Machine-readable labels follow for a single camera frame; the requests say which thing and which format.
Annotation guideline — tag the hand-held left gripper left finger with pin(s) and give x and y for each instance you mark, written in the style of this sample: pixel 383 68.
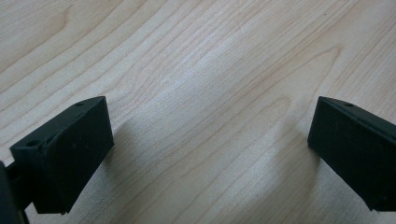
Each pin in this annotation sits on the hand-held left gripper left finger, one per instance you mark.
pixel 68 155

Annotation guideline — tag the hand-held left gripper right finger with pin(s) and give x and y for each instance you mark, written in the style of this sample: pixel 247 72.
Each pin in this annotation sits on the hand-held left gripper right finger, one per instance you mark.
pixel 358 149

